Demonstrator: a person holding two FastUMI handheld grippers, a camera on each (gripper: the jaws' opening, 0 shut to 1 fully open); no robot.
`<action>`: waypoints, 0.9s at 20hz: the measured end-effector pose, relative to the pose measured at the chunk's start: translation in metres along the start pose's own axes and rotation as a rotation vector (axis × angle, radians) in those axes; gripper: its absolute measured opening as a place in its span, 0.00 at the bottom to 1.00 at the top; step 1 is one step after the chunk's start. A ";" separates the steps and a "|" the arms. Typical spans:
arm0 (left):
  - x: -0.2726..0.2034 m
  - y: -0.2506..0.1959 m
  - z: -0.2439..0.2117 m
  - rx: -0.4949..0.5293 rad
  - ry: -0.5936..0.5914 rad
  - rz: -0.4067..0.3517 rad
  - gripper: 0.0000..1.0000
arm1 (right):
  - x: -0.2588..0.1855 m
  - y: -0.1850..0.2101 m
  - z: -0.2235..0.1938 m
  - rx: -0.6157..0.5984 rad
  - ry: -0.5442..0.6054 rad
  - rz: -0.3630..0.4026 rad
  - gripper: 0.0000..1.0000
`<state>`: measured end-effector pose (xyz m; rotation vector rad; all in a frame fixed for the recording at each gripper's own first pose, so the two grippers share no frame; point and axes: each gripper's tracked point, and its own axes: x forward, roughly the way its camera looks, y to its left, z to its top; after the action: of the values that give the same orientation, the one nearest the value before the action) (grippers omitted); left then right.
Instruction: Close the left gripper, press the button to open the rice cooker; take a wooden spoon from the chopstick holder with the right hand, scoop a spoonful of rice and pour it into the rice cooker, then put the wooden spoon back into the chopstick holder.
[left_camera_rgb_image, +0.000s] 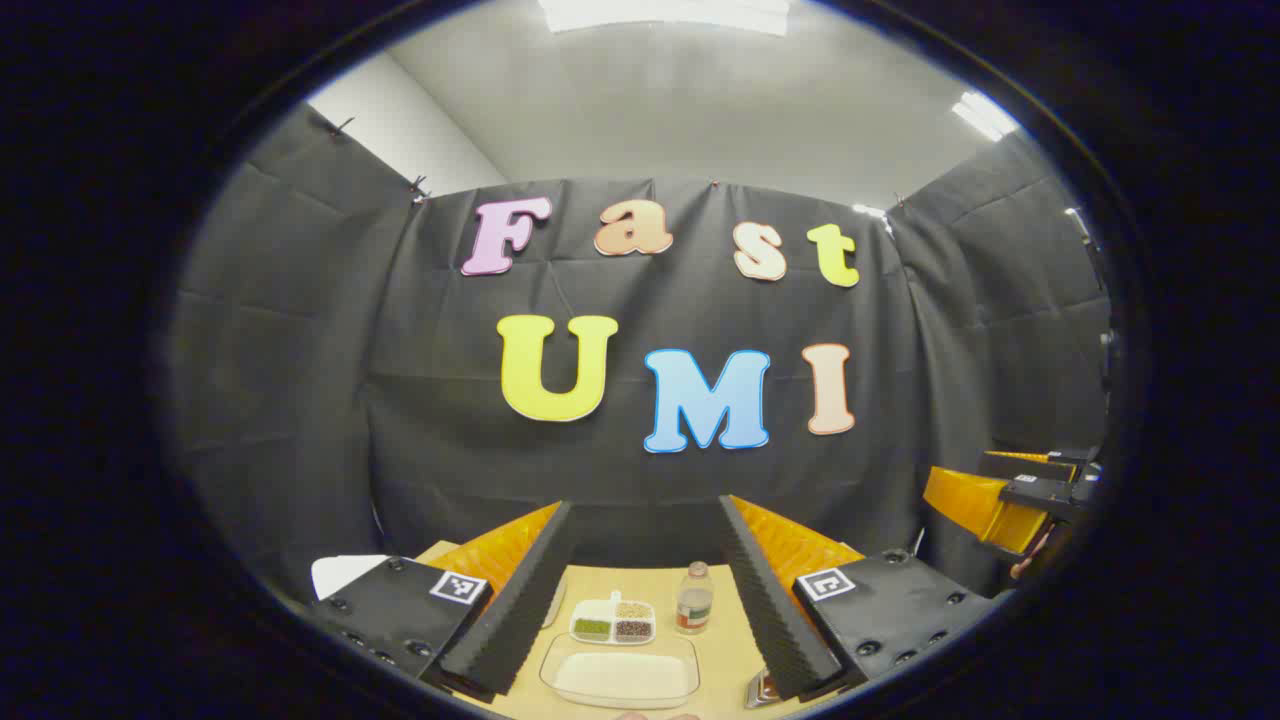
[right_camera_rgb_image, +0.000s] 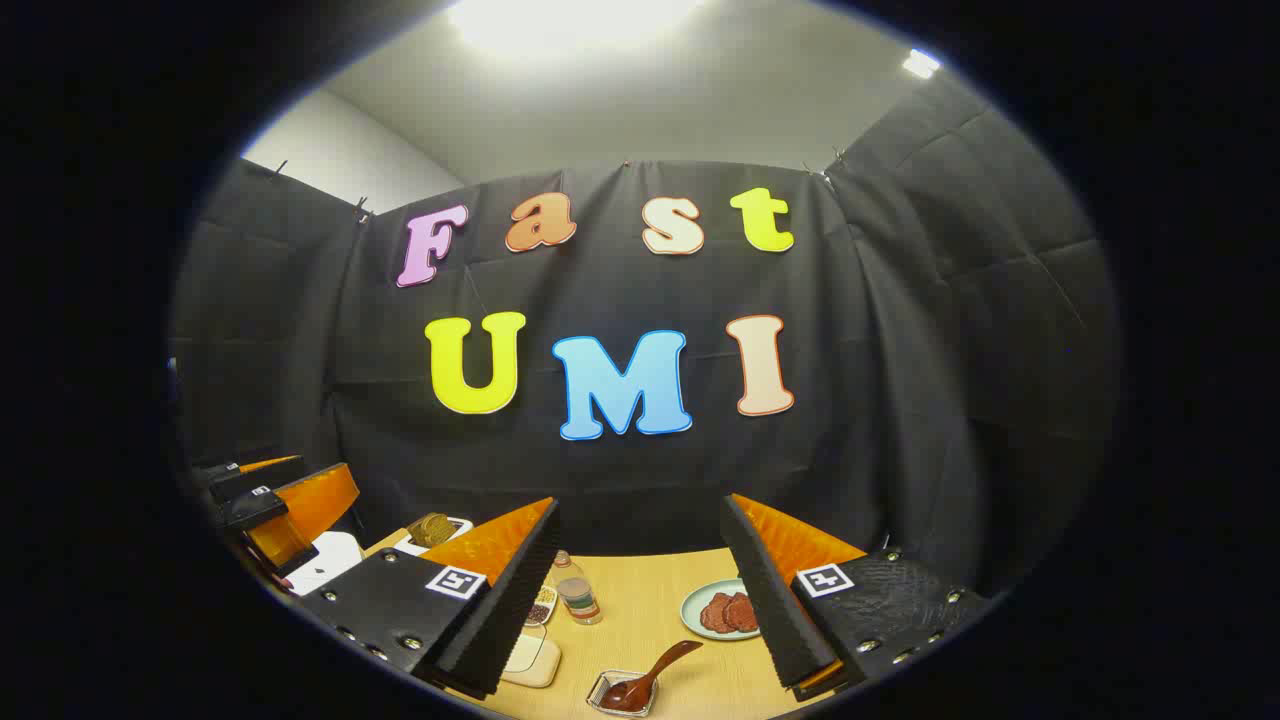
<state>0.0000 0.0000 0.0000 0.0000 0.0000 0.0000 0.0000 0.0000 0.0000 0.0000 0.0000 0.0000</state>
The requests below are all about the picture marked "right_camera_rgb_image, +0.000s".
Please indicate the brown bread slice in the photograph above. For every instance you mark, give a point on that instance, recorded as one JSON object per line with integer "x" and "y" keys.
{"x": 432, "y": 530}

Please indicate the cream rice box clear lid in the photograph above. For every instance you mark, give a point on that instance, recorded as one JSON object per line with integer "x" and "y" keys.
{"x": 530, "y": 662}

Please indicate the pale green plate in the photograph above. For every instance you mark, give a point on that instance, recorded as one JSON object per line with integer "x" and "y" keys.
{"x": 695, "y": 610}

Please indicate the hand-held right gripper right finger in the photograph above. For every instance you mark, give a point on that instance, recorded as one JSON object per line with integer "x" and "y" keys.
{"x": 775, "y": 600}

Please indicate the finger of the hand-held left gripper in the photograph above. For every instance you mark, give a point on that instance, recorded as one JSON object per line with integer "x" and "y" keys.
{"x": 225, "y": 475}
{"x": 310, "y": 500}

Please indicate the red meat piece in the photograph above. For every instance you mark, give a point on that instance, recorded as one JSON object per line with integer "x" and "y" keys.
{"x": 745, "y": 610}
{"x": 715, "y": 612}

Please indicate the small ceiling light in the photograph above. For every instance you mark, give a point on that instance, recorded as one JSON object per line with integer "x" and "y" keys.
{"x": 920, "y": 63}

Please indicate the brown wooden spoon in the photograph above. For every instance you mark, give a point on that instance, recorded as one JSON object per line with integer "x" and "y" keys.
{"x": 640, "y": 680}

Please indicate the white toaster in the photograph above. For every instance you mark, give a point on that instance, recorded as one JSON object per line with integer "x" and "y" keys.
{"x": 455, "y": 527}

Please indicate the white divided bean dish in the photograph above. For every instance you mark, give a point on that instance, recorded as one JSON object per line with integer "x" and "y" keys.
{"x": 541, "y": 606}

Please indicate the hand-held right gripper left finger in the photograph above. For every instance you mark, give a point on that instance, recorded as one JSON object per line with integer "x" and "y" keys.
{"x": 505, "y": 610}

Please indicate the black backdrop cloth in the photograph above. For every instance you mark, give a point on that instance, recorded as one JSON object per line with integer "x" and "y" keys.
{"x": 620, "y": 470}

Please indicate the white rice cooker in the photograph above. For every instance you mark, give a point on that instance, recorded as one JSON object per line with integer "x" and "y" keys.
{"x": 325, "y": 562}

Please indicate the clear plastic bottle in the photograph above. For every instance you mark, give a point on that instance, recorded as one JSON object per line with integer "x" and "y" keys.
{"x": 578, "y": 592}

